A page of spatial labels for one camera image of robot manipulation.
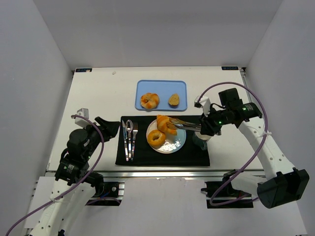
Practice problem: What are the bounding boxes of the metal tongs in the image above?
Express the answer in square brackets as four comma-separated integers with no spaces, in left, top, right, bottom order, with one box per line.
[166,118,201,132]

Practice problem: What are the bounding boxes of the croissant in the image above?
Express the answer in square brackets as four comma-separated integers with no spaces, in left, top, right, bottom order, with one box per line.
[140,93,159,110]
[157,115,177,136]

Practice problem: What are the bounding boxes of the bagel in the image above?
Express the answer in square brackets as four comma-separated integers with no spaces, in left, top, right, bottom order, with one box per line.
[147,129,166,147]

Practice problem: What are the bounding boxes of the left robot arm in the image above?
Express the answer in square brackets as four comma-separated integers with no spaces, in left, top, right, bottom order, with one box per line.
[30,115,120,236]

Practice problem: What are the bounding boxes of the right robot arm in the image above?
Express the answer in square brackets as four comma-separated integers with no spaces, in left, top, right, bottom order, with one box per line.
[194,88,310,208]

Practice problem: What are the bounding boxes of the bread slice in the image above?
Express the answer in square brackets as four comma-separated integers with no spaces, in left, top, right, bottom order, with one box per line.
[168,93,180,107]

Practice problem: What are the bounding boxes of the table knife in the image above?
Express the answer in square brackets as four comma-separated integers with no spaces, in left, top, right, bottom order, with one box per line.
[122,120,129,161]

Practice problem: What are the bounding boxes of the teal mug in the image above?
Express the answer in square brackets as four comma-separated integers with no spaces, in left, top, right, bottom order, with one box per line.
[192,132,211,150]

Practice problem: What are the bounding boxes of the spoon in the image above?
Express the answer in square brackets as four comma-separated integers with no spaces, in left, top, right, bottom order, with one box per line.
[126,119,133,160]

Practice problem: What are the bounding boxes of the fork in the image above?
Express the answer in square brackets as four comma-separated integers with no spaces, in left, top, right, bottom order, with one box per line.
[131,122,138,161]

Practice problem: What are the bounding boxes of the two-tone round plate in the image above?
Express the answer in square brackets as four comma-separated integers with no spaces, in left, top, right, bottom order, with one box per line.
[146,119,187,154]

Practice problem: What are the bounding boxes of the black placemat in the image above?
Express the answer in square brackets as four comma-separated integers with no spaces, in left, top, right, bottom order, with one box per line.
[115,116,210,167]

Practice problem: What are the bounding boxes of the blue tray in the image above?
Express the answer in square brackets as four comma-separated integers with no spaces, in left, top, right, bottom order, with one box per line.
[135,80,188,112]

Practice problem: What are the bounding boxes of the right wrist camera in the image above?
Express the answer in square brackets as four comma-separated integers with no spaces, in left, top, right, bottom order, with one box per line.
[194,96,211,117]

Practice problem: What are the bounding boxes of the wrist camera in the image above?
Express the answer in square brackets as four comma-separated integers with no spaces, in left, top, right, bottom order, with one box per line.
[71,108,90,128]
[194,96,211,117]

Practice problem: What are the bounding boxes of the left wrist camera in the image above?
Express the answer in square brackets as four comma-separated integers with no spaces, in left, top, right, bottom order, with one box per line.
[71,108,90,128]

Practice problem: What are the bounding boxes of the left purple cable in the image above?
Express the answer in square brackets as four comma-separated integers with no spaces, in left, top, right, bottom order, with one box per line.
[3,114,121,236]

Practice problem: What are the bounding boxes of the purple cable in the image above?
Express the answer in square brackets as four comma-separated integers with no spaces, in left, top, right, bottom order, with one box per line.
[194,82,269,207]
[3,114,121,236]

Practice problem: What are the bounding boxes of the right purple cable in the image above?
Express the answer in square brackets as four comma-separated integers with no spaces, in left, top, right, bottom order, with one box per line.
[194,82,269,207]

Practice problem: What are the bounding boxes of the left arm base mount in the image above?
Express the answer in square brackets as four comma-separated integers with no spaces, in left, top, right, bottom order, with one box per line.
[87,181,125,207]

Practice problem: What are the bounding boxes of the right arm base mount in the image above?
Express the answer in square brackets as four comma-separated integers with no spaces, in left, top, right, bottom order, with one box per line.
[200,170,253,209]

